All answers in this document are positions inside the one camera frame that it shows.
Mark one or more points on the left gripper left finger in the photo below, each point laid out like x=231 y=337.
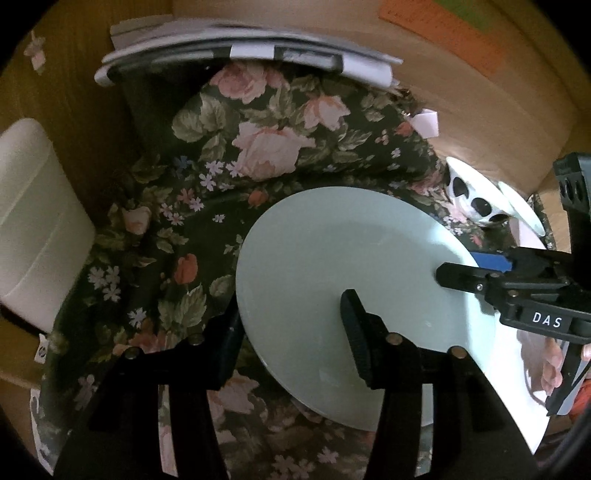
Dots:
x=214 y=351

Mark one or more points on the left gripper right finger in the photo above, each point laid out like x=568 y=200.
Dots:
x=374 y=347

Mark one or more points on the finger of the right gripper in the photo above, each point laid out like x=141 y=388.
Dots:
x=472 y=280
x=492 y=261

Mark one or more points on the white plate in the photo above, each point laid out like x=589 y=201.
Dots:
x=512 y=361

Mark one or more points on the white panda bowl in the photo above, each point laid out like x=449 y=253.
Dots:
x=477 y=197

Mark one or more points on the mint green plate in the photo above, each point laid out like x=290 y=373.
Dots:
x=316 y=263

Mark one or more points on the pink bowl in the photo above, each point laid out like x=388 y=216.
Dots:
x=523 y=235

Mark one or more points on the mint green bowl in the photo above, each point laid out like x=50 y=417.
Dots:
x=522 y=210

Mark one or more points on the person's right hand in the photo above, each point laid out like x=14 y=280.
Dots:
x=553 y=359

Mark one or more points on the white small box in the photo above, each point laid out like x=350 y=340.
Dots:
x=426 y=123

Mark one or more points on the Stitch cartoon card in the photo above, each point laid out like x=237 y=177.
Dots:
x=41 y=355

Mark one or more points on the floral dark green cloth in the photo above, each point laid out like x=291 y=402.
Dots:
x=226 y=142

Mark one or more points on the orange sticky note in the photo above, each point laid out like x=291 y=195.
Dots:
x=483 y=51

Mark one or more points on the green sticky note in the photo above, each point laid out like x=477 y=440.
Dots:
x=469 y=11

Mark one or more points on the stack of papers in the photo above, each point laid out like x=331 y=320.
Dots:
x=189 y=40

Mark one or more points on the pink mug with handle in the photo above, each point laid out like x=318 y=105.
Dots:
x=46 y=234

